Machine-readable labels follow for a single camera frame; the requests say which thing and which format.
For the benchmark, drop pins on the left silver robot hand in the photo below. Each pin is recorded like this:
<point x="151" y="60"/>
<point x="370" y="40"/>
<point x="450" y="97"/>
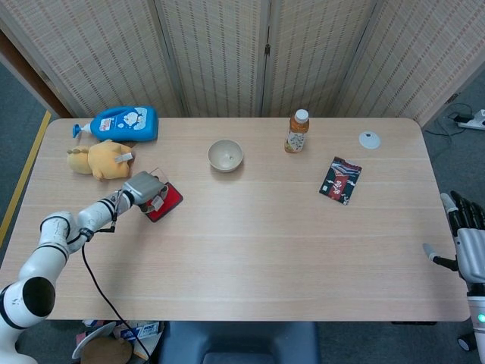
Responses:
<point x="144" y="187"/>

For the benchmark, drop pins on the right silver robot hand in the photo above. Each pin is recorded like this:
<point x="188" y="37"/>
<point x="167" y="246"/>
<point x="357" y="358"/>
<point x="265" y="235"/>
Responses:
<point x="471" y="250"/>

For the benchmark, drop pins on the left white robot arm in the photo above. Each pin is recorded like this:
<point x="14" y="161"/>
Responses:
<point x="49" y="250"/>

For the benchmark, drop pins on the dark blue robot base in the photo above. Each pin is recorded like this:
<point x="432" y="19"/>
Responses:
<point x="238" y="341"/>

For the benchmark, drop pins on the red ink pad case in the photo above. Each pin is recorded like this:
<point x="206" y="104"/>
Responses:
<point x="173" y="199"/>

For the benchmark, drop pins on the yellow plush toy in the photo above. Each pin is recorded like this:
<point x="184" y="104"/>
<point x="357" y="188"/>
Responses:
<point x="102" y="161"/>

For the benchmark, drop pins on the blue detergent pump bottle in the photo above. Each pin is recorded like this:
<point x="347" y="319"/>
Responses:
<point x="125" y="123"/>

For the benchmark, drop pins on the beige bowl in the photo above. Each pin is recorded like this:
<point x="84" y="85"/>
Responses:
<point x="225" y="155"/>

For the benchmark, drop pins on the white caster wheel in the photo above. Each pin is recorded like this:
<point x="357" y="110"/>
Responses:
<point x="465" y="343"/>

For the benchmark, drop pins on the yellow floor tape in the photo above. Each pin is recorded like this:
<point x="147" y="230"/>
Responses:
<point x="22" y="178"/>

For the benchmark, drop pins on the white power strip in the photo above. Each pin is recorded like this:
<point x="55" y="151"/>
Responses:
<point x="475" y="121"/>

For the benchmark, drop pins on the cardboard box of clutter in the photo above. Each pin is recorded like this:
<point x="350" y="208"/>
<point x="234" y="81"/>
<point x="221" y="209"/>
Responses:
<point x="146" y="330"/>

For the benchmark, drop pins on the dark snack packet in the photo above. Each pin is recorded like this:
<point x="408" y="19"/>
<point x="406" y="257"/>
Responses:
<point x="340" y="181"/>

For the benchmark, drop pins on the white round disc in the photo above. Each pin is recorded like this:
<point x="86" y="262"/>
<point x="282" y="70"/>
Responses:
<point x="369" y="139"/>

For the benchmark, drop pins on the bamboo folding screen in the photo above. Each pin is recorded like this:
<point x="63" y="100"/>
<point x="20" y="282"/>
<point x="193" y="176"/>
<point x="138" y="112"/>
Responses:
<point x="219" y="57"/>

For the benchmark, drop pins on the white plate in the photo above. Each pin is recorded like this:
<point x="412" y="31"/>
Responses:
<point x="92" y="337"/>

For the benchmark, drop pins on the tea bottle with white cap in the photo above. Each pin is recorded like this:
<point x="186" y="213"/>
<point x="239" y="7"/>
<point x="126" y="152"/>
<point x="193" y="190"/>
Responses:
<point x="296" y="136"/>

